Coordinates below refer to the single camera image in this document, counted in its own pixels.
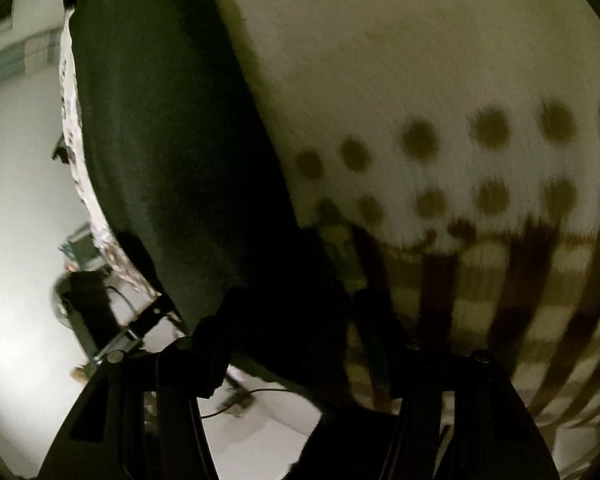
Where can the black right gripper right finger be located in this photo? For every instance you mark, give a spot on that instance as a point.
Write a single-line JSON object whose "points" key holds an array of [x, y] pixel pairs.
{"points": [[460, 418]]}

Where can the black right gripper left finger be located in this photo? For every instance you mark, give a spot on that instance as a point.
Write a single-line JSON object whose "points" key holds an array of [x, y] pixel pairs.
{"points": [[137, 418]]}

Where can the large dark green garment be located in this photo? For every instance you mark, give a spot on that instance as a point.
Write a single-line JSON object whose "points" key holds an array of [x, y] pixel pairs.
{"points": [[189, 182]]}

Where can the floral fleece bed blanket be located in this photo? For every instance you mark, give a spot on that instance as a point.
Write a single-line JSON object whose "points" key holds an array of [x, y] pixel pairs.
{"points": [[448, 151]]}

